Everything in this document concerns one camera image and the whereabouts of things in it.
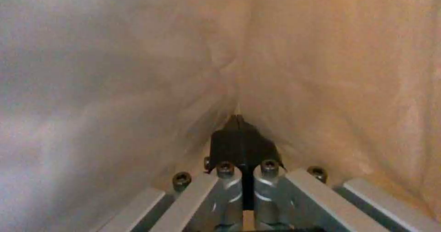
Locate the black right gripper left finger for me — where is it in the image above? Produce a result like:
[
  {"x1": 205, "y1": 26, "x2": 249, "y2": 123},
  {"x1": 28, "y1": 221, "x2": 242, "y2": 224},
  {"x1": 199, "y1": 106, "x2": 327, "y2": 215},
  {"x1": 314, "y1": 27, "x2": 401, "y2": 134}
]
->
[{"x1": 92, "y1": 115, "x2": 246, "y2": 232}]

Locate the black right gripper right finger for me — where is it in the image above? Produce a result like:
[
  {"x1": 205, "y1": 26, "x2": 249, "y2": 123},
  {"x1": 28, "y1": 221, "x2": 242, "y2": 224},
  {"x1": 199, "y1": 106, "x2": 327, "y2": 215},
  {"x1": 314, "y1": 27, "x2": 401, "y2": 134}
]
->
[{"x1": 240, "y1": 115, "x2": 432, "y2": 232}]

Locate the translucent white garbage bag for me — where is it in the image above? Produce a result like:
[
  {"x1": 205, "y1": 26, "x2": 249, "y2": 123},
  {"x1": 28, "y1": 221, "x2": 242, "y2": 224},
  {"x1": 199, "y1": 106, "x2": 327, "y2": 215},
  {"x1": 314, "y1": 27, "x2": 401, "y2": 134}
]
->
[{"x1": 0, "y1": 0, "x2": 441, "y2": 232}]

